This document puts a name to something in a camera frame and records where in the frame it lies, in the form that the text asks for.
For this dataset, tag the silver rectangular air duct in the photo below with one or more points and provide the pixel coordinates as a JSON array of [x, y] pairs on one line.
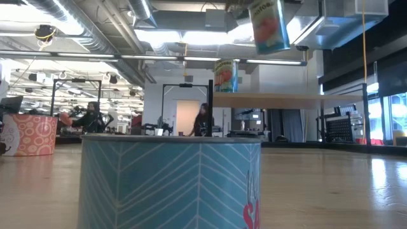
[[337, 28]]

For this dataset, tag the grey ceiling box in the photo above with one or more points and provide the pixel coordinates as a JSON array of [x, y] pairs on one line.
[[216, 19]]

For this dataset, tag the blue salmon tin can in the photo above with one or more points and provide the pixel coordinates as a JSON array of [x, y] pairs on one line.
[[159, 184]]

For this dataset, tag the orange round object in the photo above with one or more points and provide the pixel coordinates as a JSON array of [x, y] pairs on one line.
[[65, 119]]

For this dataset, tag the red chair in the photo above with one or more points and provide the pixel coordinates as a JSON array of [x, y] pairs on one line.
[[136, 124]]

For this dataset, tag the black shelf post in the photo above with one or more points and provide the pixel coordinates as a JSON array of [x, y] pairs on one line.
[[366, 121], [322, 127], [210, 108]]

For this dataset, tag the dark wall screen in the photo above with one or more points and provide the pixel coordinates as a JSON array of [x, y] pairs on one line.
[[248, 114]]

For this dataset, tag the long linear ceiling light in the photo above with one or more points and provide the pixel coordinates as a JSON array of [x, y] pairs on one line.
[[149, 57]]

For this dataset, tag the black pegboard cart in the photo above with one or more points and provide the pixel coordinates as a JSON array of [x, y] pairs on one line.
[[340, 128]]

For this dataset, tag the wooden shelf board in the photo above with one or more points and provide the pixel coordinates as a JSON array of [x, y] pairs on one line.
[[273, 100]]

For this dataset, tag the person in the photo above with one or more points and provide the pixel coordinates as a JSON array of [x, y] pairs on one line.
[[201, 122], [90, 122]]

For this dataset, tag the grey curtain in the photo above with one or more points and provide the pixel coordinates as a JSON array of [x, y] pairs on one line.
[[294, 125]]

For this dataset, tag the white cup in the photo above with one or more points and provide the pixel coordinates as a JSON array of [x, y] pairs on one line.
[[158, 132]]

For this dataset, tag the orange circle-pattern tin can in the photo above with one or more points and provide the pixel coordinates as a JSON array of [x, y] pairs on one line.
[[31, 135]]

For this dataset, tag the silver round air duct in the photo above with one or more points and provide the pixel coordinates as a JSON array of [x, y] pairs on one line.
[[79, 28], [141, 9]]

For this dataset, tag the white bottle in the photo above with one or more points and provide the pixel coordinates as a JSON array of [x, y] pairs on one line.
[[242, 125]]

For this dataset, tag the tomatoes tin can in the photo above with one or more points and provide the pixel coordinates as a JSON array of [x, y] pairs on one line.
[[268, 28], [226, 78]]

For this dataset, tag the bright window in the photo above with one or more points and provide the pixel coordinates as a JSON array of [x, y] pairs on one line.
[[397, 114]]

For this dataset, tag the black gantry frame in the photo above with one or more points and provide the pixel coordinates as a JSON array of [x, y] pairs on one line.
[[186, 85], [76, 80]]

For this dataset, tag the dark computer monitor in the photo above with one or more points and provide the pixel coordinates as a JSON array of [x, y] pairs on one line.
[[11, 104]]

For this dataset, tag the black round ceiling device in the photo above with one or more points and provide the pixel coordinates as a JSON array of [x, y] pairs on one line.
[[44, 31]]

